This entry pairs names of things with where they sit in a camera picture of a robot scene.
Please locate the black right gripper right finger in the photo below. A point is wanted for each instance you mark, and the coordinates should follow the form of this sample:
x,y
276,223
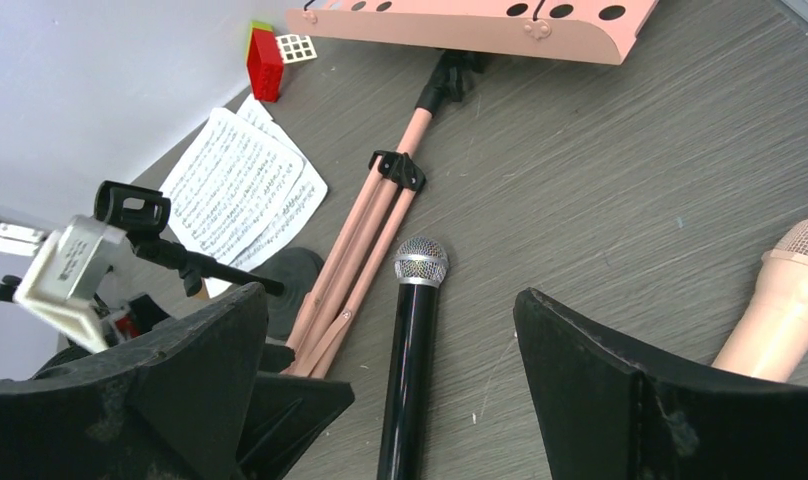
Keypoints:
x,y
610,406

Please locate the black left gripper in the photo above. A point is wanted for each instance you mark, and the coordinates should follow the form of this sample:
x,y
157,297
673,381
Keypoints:
x,y
286,413

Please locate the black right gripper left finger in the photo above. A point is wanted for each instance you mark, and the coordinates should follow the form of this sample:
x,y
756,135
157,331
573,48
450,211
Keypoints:
x,y
170,404

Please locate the black handheld microphone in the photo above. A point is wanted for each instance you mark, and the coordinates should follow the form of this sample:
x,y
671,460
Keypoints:
x,y
421,265

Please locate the pink foam microphone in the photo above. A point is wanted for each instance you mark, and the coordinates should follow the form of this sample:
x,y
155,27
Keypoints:
x,y
771,338

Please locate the pink music stand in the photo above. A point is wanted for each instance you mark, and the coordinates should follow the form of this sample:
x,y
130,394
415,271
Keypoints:
x,y
465,32

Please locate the red toy house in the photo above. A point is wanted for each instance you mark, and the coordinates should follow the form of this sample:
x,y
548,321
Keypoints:
x,y
267,56

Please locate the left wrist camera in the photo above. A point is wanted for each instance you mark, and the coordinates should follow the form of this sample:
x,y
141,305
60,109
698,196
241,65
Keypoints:
x,y
67,268

